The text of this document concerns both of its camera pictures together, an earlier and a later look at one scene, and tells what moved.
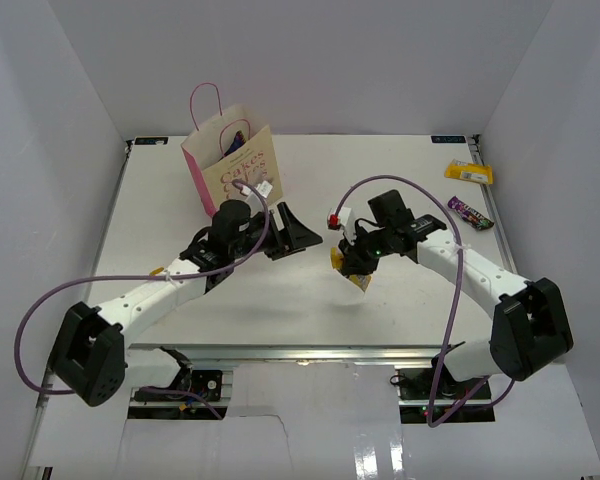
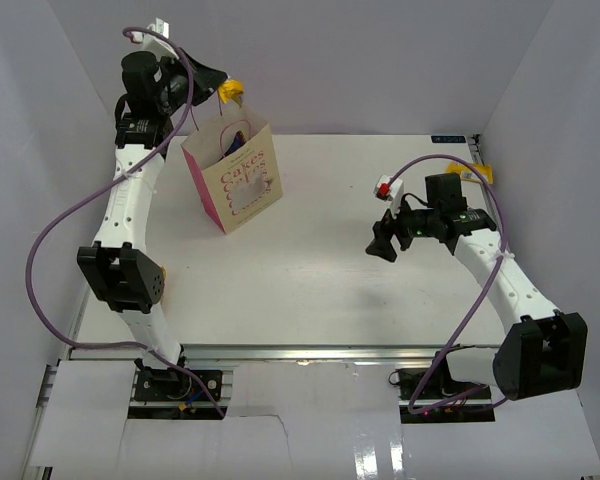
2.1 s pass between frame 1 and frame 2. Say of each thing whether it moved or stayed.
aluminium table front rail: stayed
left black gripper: moved
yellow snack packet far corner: stayed
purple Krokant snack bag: stayed
